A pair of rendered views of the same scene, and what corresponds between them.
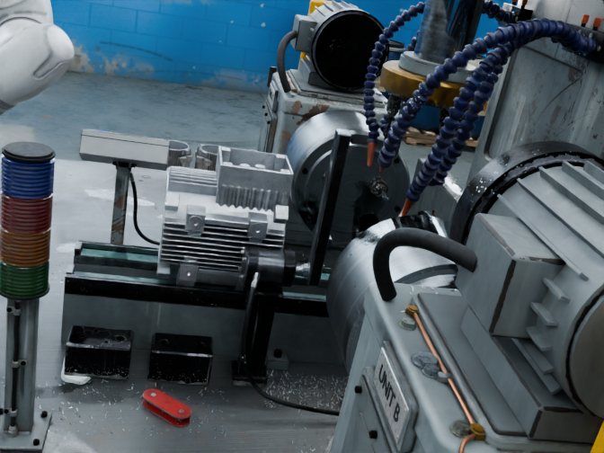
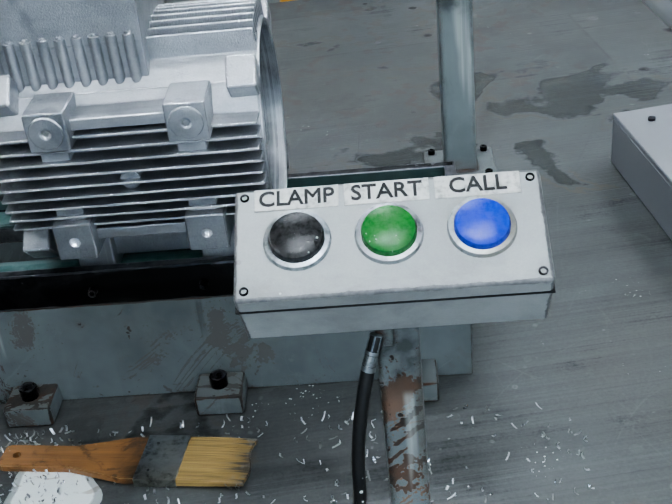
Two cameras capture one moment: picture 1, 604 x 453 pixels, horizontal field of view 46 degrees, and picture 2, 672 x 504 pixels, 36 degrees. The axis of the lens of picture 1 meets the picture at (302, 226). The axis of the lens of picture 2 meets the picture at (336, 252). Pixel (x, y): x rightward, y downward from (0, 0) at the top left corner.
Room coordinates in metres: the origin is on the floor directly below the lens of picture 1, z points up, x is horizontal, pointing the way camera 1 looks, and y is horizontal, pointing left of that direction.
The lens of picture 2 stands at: (1.85, 0.49, 1.35)
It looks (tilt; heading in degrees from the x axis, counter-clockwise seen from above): 32 degrees down; 196
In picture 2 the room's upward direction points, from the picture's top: 6 degrees counter-clockwise
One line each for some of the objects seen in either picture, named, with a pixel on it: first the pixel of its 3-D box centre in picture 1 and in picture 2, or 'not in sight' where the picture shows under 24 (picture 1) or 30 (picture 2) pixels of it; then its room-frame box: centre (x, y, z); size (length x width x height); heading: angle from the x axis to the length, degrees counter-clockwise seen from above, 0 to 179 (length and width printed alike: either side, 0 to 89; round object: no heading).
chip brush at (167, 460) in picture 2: not in sight; (125, 459); (1.31, 0.14, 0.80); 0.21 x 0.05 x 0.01; 96
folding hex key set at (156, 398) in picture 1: (166, 407); not in sight; (0.90, 0.15, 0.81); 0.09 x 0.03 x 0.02; 63
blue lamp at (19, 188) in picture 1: (28, 173); not in sight; (0.80, 0.33, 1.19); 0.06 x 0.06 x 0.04
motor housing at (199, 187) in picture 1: (220, 226); (150, 127); (1.15, 0.14, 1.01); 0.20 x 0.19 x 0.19; 102
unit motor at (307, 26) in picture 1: (315, 85); not in sight; (1.82, 0.03, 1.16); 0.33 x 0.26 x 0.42; 12
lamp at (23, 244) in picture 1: (25, 240); not in sight; (0.80, 0.33, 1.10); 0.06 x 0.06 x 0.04
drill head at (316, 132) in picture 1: (339, 166); not in sight; (1.55, -0.06, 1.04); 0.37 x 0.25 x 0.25; 12
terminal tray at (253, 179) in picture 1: (252, 180); (75, 18); (1.15, 0.10, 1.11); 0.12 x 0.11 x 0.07; 102
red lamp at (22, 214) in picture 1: (26, 207); not in sight; (0.80, 0.33, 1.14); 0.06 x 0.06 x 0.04
